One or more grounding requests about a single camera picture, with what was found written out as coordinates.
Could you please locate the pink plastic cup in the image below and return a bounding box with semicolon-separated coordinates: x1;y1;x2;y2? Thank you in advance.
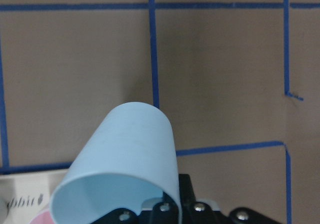
29;209;55;224

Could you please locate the beige serving tray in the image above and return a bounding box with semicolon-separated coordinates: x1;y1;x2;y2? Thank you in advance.
0;169;67;223

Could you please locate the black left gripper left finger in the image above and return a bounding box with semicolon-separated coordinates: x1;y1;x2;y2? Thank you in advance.
94;196;179;224

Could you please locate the light blue cup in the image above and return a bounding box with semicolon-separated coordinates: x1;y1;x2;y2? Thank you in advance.
49;102;181;223

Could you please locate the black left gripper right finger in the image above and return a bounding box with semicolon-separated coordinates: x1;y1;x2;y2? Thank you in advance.
178;174;278;223

